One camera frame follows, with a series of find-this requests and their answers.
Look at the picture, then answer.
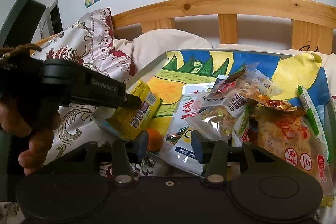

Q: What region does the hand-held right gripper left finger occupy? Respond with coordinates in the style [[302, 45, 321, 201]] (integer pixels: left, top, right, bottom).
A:
[[63, 130, 150, 184]]

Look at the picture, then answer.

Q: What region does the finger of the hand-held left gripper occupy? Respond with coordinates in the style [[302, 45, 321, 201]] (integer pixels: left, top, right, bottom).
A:
[[123, 94, 142, 109]]

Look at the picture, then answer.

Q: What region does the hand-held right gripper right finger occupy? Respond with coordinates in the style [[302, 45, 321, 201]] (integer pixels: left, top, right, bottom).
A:
[[191, 132, 281, 184]]

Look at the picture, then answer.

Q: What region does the orange tangerine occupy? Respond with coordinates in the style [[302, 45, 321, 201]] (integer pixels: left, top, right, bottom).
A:
[[145, 128, 165, 153]]

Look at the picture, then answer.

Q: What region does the blue white snack packet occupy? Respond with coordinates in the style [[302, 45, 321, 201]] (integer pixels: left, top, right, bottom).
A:
[[159, 128, 209, 176]]

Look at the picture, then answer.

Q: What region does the yellow box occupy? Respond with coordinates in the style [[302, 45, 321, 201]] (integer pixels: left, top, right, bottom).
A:
[[106, 80, 164, 141]]

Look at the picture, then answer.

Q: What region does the clear nut mix packet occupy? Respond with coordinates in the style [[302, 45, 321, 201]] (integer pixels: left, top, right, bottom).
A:
[[185, 97, 250, 142]]

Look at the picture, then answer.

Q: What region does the grey metal tray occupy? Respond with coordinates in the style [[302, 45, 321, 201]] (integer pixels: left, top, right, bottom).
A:
[[92, 49, 336, 177]]

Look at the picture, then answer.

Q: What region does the white green seaweed packet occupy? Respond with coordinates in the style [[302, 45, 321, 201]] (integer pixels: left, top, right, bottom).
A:
[[165, 83, 223, 147]]

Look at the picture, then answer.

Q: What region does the green white snack packet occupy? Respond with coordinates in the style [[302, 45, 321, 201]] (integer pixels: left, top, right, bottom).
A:
[[232, 105, 251, 147]]

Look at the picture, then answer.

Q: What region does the clear packet red print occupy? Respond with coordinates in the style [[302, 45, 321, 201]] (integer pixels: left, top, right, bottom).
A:
[[206, 65, 248, 104]]

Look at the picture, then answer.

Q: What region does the beige snack packet red print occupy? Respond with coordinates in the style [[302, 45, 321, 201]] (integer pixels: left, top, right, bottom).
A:
[[252, 107, 332, 207]]

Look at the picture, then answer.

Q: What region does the golden snack wrapper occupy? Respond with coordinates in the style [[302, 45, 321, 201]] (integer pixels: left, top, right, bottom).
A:
[[251, 94, 298, 112]]

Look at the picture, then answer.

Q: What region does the clear pale snack packet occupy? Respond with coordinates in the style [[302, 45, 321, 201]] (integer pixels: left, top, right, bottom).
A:
[[241, 69, 282, 98]]

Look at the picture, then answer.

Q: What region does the green sausage stick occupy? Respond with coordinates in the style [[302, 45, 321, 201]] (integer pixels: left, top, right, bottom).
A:
[[297, 85, 330, 159]]

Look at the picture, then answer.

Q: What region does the person's left hand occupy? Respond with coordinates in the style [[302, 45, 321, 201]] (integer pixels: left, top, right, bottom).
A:
[[0, 103, 62, 176]]

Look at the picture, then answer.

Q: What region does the dragon drawing paper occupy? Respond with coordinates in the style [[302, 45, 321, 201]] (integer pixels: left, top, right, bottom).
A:
[[142, 50, 328, 146]]

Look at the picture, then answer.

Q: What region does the floral satin blanket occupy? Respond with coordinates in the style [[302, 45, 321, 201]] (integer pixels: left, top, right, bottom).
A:
[[0, 7, 163, 224]]

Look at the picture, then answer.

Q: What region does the dark panel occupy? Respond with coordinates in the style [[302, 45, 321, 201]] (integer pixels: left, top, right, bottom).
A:
[[0, 0, 46, 48]]

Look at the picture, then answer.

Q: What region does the wooden bed frame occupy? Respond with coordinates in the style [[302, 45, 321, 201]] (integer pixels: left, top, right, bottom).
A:
[[31, 0, 336, 54]]

